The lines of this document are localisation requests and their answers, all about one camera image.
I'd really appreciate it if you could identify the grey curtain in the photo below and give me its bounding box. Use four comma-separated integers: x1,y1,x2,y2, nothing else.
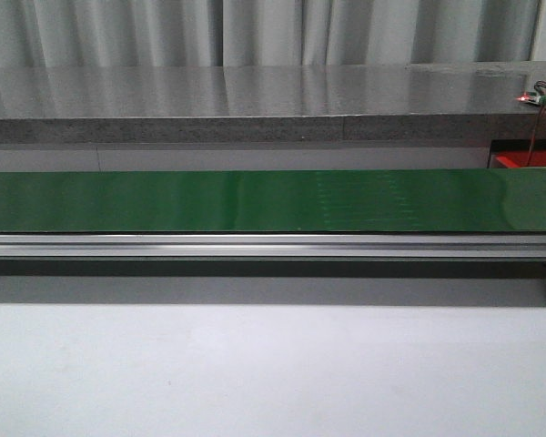
0,1,541,67

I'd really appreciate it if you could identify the red plastic bin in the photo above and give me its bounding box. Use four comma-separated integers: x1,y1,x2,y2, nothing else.
490,151,546,168

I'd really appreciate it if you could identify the grey stone counter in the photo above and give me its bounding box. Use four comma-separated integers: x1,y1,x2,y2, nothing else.
0,61,546,144

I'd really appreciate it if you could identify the thin dark wire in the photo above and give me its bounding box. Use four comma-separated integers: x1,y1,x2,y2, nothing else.
525,102,546,168

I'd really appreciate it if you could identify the green conveyor belt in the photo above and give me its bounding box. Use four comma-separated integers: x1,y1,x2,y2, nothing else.
0,168,546,233

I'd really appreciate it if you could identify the aluminium conveyor frame rail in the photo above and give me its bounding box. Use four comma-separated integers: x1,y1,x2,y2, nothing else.
0,233,546,259

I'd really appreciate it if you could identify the small green circuit board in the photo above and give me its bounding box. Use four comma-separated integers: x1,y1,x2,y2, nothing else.
516,80,546,107

